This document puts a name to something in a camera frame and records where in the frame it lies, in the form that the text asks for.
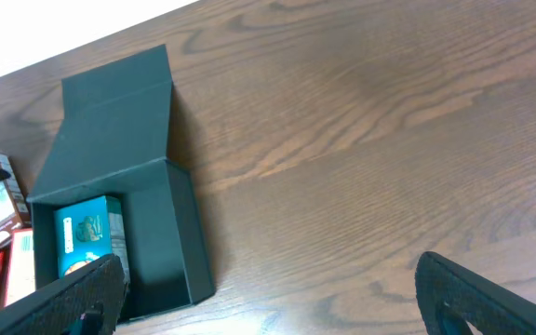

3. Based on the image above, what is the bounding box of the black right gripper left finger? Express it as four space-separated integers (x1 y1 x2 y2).
0 254 127 334

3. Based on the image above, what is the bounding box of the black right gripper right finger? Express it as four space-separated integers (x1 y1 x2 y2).
415 251 536 335

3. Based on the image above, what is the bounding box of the teal cookies box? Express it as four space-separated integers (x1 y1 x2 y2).
53 195 130 284

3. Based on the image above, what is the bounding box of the orange snack box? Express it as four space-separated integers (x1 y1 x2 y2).
0 228 35 310

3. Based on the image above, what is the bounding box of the black open gift box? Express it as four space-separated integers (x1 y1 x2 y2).
28 45 216 324

